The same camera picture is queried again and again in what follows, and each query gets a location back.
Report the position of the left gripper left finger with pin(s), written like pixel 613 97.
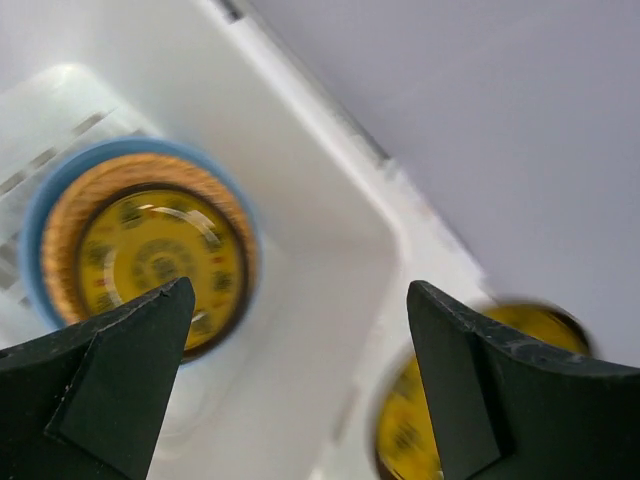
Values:
pixel 88 401

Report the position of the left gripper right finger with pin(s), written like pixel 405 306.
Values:
pixel 504 405

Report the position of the gold plate dark rim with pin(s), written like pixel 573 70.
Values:
pixel 404 446

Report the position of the yellow patterned plate dark rim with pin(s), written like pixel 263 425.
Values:
pixel 154 233

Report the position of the woven bamboo round tray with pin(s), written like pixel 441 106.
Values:
pixel 90 189

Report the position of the blue round plate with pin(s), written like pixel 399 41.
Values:
pixel 51 188

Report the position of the white plastic bin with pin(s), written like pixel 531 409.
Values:
pixel 292 393

